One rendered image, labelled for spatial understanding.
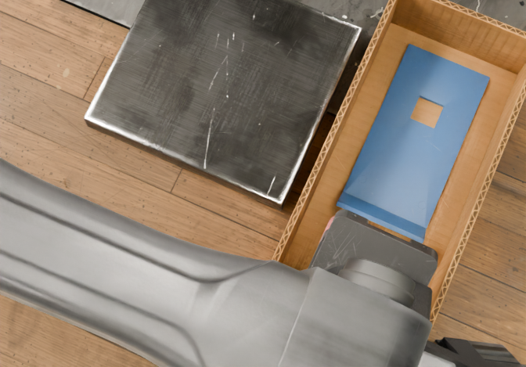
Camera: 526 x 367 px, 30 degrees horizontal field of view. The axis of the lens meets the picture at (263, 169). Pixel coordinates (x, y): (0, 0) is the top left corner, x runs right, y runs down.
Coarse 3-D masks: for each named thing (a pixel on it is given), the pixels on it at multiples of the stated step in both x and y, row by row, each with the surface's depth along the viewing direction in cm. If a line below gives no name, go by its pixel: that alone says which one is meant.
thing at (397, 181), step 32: (416, 64) 79; (448, 64) 79; (416, 96) 78; (448, 96) 78; (480, 96) 78; (384, 128) 77; (416, 128) 77; (448, 128) 77; (384, 160) 77; (416, 160) 77; (448, 160) 77; (352, 192) 76; (384, 192) 76; (416, 192) 76; (384, 224) 73; (416, 224) 75
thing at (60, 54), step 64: (0, 0) 81; (0, 64) 80; (64, 64) 80; (0, 128) 78; (64, 128) 78; (320, 128) 78; (128, 192) 77; (192, 192) 77; (512, 192) 77; (256, 256) 76; (512, 256) 76; (0, 320) 74; (448, 320) 74; (512, 320) 74
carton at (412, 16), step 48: (432, 0) 74; (384, 48) 80; (432, 48) 80; (480, 48) 78; (384, 96) 78; (336, 144) 77; (480, 144) 77; (336, 192) 76; (480, 192) 70; (288, 240) 70; (432, 240) 75; (432, 288) 73
